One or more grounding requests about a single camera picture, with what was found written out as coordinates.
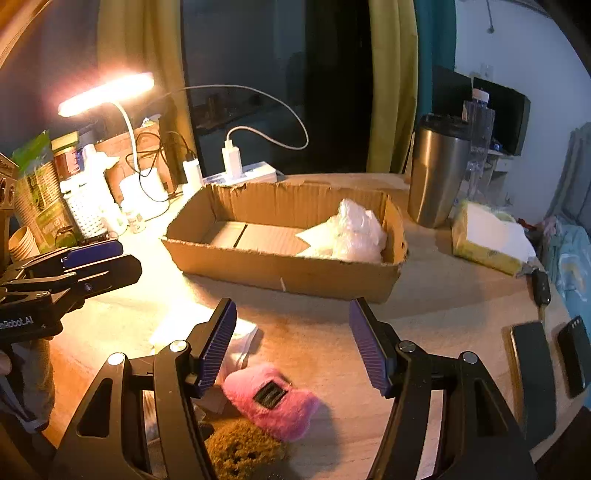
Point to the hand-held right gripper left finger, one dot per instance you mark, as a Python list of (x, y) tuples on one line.
[(219, 346)]

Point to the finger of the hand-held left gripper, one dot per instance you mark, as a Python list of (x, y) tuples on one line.
[(92, 251), (111, 272)]

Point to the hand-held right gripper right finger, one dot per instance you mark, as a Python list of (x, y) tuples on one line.
[(367, 346)]

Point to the white cloth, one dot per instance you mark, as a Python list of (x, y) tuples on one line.
[(242, 341)]

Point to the cardboard box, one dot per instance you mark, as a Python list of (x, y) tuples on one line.
[(277, 277)]

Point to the pink fluffy pouch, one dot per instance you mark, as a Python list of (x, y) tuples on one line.
[(295, 410)]

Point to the brown plush toy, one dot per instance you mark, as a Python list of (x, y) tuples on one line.
[(240, 443)]

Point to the white plastic basket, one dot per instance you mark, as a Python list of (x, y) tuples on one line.
[(87, 212)]

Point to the small white medicine bottle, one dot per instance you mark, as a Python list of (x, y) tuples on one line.
[(133, 222)]

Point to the stack of paper cups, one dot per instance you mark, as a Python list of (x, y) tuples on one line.
[(23, 244)]

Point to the green packet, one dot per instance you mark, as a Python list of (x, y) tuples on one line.
[(37, 194)]

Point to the white tissue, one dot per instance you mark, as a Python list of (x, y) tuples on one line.
[(99, 161)]

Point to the clear plastic bag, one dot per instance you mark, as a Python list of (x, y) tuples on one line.
[(355, 230)]

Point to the white desk lamp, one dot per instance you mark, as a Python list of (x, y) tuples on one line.
[(106, 92)]

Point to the black phone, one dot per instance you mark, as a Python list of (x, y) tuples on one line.
[(572, 355), (533, 378)]

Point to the white power strip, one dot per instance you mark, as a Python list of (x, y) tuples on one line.
[(258, 173)]

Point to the black car key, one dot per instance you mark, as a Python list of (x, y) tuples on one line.
[(540, 286)]

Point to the steel tumbler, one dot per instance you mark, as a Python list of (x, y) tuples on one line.
[(436, 175)]

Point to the yellow curtain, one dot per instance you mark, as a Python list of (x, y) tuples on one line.
[(392, 69), (138, 41)]

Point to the light blue bedding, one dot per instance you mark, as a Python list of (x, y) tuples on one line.
[(570, 263)]

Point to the clear plastic water bottle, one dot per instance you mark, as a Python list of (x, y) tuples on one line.
[(480, 124)]

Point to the black monitor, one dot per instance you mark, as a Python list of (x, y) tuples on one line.
[(508, 115)]

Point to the teal curtain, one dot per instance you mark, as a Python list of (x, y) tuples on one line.
[(434, 46)]

